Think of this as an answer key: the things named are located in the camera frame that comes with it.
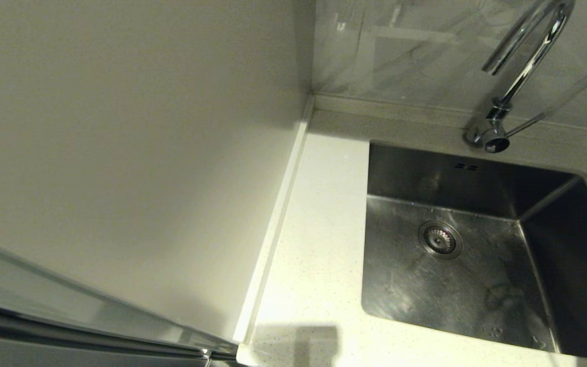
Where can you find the stainless steel sink basin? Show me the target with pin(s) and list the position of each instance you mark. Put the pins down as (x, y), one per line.
(405, 285)

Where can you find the white counter edge strip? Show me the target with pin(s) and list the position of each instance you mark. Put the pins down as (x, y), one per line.
(273, 229)

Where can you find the round metal drain strainer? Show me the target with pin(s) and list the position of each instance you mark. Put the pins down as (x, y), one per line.
(439, 239)

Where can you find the white cabinet side panel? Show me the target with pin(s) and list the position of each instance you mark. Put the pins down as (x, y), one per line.
(120, 153)

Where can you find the chrome gooseneck faucet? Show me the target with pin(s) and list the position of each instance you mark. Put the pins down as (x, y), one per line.
(533, 61)

